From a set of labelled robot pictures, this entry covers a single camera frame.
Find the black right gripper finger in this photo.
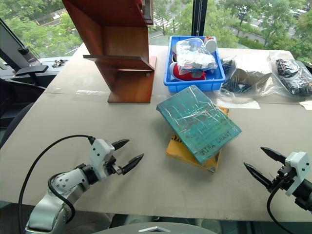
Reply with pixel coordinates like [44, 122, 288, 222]
[260, 146, 287, 164]
[243, 162, 274, 195]

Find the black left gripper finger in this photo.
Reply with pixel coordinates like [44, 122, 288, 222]
[111, 138, 130, 151]
[120, 153, 145, 175]

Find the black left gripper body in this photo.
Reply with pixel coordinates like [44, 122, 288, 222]
[103, 156, 122, 175]

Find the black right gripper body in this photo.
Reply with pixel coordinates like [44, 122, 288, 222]
[272, 165, 297, 193]

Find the yellow book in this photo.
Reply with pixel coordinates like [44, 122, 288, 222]
[165, 104, 231, 173]

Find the teal plastic-wrapped book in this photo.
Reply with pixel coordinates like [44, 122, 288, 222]
[156, 84, 242, 164]

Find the brown wooden bookshelf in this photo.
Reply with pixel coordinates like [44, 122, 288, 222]
[61, 0, 157, 104]

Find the clear tape strip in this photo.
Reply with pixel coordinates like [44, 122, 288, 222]
[77, 89, 103, 95]

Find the grey rounded robot torso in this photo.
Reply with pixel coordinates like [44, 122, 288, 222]
[92, 221, 220, 234]

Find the blue plastic bin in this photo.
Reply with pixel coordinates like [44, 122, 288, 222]
[162, 35, 227, 93]

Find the clear bag with black items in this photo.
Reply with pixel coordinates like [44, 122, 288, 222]
[269, 51, 312, 98]

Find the clear bag with dark box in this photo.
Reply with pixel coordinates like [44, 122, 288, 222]
[219, 55, 273, 102]

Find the red and white round item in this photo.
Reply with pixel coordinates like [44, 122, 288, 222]
[170, 62, 207, 81]

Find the black office chair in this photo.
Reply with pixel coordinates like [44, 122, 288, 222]
[0, 78, 47, 150]

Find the clear bag of small items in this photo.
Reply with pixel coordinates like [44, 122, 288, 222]
[175, 39, 218, 75]

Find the white cup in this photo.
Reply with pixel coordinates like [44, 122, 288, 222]
[203, 36, 217, 53]

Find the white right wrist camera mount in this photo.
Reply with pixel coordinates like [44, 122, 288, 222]
[284, 151, 311, 197]

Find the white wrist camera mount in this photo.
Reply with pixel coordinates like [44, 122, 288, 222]
[284, 151, 311, 197]
[88, 138, 116, 181]

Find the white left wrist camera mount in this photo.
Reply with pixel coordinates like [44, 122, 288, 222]
[88, 138, 116, 181]

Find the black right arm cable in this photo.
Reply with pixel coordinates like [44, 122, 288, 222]
[266, 179, 294, 234]

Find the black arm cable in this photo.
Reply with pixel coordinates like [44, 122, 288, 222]
[18, 134, 97, 229]
[266, 179, 294, 234]

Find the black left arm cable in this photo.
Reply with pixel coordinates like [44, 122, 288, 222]
[18, 134, 97, 229]

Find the black window frame post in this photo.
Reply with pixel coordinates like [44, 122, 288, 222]
[191, 0, 208, 37]

